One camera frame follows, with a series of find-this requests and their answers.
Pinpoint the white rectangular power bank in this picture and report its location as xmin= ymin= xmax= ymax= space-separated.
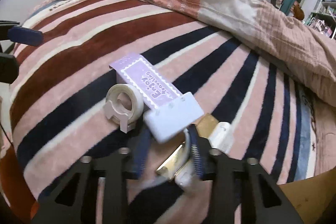
xmin=156 ymin=114 xmax=234 ymax=192

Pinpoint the light blue card case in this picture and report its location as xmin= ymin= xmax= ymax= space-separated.
xmin=143 ymin=92 xmax=205 ymax=143

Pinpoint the white tape dispenser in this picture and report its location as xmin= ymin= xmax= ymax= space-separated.
xmin=103 ymin=84 xmax=144 ymax=133

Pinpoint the purple rectangular box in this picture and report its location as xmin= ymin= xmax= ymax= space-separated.
xmin=109 ymin=53 xmax=182 ymax=109

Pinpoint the striped plush blanket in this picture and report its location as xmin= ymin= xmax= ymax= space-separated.
xmin=8 ymin=0 xmax=335 ymax=223

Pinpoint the brown cardboard box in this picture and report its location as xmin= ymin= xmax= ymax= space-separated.
xmin=280 ymin=168 xmax=335 ymax=223

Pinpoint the pink grey patchwork duvet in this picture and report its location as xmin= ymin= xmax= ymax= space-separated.
xmin=147 ymin=0 xmax=335 ymax=105

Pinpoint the dark tall bookshelf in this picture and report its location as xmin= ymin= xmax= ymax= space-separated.
xmin=305 ymin=0 xmax=335 ymax=40

